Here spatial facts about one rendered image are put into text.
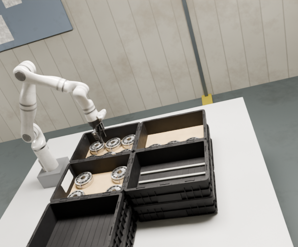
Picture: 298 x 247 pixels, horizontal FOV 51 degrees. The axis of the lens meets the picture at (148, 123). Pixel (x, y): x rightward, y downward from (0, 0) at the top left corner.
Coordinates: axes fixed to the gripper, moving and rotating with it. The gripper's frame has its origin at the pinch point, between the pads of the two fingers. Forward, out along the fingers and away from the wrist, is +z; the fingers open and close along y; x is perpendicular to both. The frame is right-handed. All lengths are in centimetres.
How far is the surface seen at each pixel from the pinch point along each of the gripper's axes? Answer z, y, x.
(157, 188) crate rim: 5, 42, 37
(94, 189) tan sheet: 14.5, 26.7, -3.2
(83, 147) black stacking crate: 9.2, -8.0, -18.8
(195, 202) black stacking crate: 17, 41, 52
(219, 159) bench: 27, 1, 63
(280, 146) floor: 97, -88, 109
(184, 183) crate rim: 4, 41, 49
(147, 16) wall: -15, -204, 4
